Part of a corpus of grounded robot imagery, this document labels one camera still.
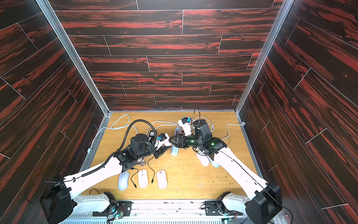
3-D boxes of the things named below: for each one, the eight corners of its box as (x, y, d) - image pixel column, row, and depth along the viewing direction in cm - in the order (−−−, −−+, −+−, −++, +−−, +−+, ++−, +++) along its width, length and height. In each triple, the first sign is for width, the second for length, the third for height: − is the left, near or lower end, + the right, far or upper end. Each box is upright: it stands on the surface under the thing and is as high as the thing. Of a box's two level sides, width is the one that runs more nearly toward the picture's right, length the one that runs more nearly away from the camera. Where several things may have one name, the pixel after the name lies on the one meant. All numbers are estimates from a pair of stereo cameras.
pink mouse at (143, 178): (139, 189, 82) (138, 188, 80) (138, 171, 89) (138, 169, 87) (148, 187, 83) (148, 186, 81) (147, 169, 90) (147, 168, 88)
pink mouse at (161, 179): (158, 190, 82) (158, 189, 80) (156, 172, 89) (156, 170, 87) (168, 188, 83) (168, 186, 81) (165, 170, 90) (164, 168, 88)
